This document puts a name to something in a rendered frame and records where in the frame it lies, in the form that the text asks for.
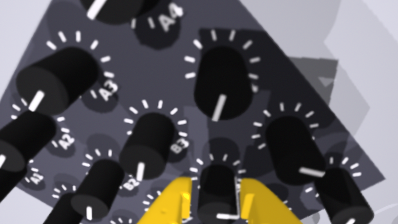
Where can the dark grey panel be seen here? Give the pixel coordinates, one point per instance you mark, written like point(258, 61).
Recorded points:
point(172, 74)

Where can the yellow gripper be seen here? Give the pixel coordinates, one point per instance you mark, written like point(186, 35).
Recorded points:
point(258, 204)

